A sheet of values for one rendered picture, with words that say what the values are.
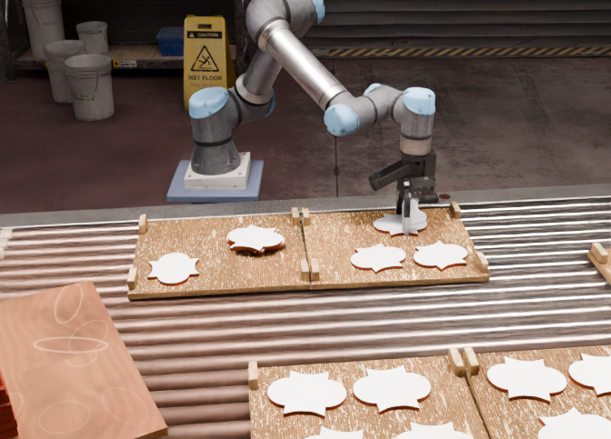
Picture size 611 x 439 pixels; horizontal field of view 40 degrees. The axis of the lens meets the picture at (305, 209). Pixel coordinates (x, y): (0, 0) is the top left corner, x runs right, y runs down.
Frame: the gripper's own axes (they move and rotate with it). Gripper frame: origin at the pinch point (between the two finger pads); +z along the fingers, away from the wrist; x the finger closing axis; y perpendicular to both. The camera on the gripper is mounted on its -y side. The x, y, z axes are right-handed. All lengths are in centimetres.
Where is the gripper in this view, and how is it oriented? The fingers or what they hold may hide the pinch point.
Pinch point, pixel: (400, 224)
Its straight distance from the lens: 214.3
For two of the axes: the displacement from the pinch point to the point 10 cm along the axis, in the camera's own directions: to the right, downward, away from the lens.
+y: 10.0, -0.1, 0.7
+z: -0.2, 8.9, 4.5
